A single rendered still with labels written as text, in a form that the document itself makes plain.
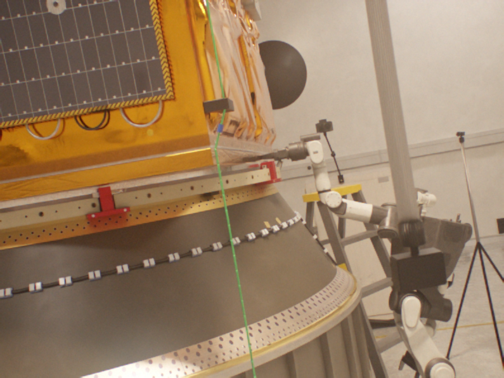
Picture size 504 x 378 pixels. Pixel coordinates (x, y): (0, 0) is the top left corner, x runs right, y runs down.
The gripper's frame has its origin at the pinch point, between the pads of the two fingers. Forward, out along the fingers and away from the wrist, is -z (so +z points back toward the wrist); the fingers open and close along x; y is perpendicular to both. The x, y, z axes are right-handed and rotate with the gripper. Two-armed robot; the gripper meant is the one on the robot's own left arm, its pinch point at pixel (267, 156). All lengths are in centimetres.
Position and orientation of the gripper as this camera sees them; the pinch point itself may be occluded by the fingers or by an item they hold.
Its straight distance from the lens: 291.3
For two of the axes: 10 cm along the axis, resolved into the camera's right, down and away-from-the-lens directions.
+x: -1.1, 0.6, -9.9
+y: 1.7, 9.8, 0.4
